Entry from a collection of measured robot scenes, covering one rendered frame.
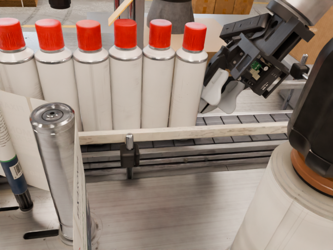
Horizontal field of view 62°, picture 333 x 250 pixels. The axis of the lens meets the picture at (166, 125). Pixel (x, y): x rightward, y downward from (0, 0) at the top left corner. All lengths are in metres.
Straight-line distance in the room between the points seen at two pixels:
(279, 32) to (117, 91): 0.26
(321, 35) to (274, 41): 0.55
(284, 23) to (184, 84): 0.17
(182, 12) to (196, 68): 0.44
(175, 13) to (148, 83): 0.43
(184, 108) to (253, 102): 0.33
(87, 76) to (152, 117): 0.13
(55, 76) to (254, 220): 0.32
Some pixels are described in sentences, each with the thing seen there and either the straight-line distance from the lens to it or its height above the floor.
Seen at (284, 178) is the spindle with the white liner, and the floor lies 1.06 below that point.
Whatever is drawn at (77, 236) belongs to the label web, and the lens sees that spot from 0.20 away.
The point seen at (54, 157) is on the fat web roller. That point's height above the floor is 1.03.
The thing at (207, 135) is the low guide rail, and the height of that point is 0.90.
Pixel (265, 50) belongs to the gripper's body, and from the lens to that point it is 0.44.
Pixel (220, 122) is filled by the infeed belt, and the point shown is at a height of 0.88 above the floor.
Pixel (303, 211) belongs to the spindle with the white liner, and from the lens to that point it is 0.23.
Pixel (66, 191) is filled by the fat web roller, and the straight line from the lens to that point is 0.31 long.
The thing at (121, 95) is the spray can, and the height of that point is 0.98.
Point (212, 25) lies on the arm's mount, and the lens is 0.99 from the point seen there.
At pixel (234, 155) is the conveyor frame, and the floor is 0.86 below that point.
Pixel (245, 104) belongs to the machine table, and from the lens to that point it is 0.75.
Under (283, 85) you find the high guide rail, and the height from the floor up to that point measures 0.96.
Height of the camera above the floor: 1.22
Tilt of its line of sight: 38 degrees down
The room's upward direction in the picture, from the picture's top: 6 degrees clockwise
